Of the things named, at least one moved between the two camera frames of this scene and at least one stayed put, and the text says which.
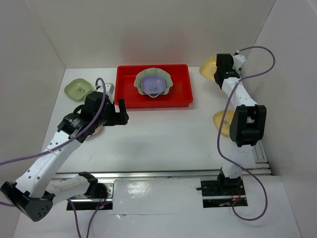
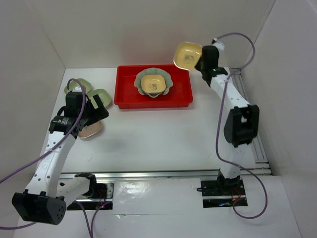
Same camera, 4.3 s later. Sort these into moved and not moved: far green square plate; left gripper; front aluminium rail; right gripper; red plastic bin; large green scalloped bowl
Moved: left gripper; right gripper
Not moved: large green scalloped bowl; far green square plate; front aluminium rail; red plastic bin
